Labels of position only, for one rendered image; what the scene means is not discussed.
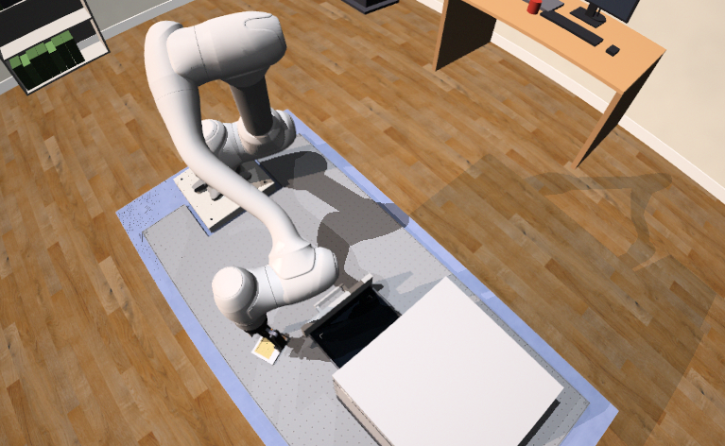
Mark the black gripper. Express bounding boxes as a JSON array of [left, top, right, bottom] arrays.
[[243, 317, 287, 352]]

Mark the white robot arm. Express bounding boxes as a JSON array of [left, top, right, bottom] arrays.
[[145, 11, 339, 331]]

